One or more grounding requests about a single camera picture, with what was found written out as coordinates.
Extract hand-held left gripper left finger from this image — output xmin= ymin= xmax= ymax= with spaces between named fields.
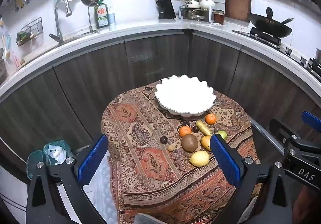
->
xmin=26 ymin=134 xmax=109 ymax=224

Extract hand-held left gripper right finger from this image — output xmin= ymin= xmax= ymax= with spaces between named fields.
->
xmin=210 ymin=134 xmax=294 ymax=224

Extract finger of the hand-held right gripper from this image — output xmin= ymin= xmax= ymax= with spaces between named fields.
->
xmin=269 ymin=118 xmax=301 ymax=150
xmin=301 ymin=111 xmax=321 ymax=130

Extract yellow lemon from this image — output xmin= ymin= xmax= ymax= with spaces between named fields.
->
xmin=190 ymin=150 xmax=210 ymax=167

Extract yellow mango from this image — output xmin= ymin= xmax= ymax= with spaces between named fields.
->
xmin=200 ymin=135 xmax=213 ymax=151

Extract small yellow banana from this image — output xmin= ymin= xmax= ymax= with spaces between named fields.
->
xmin=195 ymin=120 xmax=212 ymax=136

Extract brown kiwi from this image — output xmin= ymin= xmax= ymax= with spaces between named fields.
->
xmin=181 ymin=134 xmax=198 ymax=152

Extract white scalloped bowl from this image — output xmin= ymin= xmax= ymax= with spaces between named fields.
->
xmin=154 ymin=74 xmax=217 ymax=117

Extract person's right forearm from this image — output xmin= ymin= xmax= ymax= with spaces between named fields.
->
xmin=292 ymin=185 xmax=321 ymax=224

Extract white textured sheet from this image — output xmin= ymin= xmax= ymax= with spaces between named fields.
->
xmin=83 ymin=154 xmax=118 ymax=224

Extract trash bin with teal bag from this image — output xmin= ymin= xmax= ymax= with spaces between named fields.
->
xmin=27 ymin=140 xmax=76 ymax=184

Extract patterned paisley tablecloth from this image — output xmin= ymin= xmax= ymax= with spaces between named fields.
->
xmin=101 ymin=81 xmax=261 ymax=224

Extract dark wood lower cabinets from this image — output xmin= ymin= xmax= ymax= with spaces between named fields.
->
xmin=0 ymin=29 xmax=321 ymax=182

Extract black gas stove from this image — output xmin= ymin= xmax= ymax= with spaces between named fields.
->
xmin=232 ymin=27 xmax=321 ymax=76

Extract black wok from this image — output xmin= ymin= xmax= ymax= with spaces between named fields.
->
xmin=247 ymin=7 xmax=294 ymax=38

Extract glass jar with red contents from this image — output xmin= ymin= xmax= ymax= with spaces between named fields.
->
xmin=214 ymin=10 xmax=225 ymax=24

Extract brown wooden cutting board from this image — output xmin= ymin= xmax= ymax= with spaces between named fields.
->
xmin=224 ymin=0 xmax=252 ymax=23

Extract colourful hanging brushes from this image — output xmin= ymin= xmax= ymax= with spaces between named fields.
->
xmin=0 ymin=35 xmax=20 ymax=67

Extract tall steel faucet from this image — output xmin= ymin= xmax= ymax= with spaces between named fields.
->
xmin=49 ymin=0 xmax=73 ymax=45

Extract thin steel faucet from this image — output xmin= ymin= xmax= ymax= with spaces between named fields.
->
xmin=88 ymin=1 xmax=101 ymax=34

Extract green dish soap bottle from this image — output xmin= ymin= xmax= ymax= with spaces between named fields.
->
xmin=94 ymin=0 xmax=110 ymax=29

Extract white pump soap bottle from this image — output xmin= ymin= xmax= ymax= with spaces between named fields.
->
xmin=108 ymin=6 xmax=116 ymax=25

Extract dish rack with steel pots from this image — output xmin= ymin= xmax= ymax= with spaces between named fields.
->
xmin=179 ymin=4 xmax=216 ymax=22

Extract white kitchen countertop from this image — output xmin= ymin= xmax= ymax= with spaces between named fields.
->
xmin=0 ymin=17 xmax=321 ymax=104

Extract white round pot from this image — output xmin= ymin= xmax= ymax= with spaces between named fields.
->
xmin=199 ymin=0 xmax=216 ymax=10

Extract black knife block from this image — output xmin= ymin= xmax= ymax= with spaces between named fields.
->
xmin=153 ymin=0 xmax=176 ymax=19

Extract black wire wall basket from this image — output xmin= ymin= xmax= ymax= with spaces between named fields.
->
xmin=16 ymin=17 xmax=44 ymax=46

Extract white pot with handle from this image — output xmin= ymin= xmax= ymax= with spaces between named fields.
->
xmin=183 ymin=0 xmax=201 ymax=9

